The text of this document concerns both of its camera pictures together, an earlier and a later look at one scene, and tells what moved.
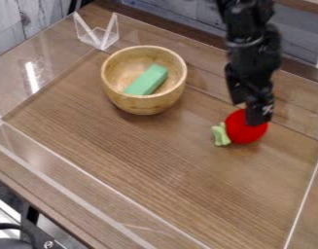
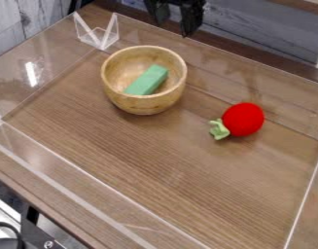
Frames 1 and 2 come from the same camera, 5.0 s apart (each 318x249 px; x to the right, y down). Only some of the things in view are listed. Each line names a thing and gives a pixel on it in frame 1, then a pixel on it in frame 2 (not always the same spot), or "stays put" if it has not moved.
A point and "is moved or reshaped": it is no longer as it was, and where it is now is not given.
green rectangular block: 148,81 stays put
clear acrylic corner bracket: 97,37 stays put
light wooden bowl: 143,78 stays put
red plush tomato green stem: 235,130 is moved or reshaped
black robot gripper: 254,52 -> 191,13
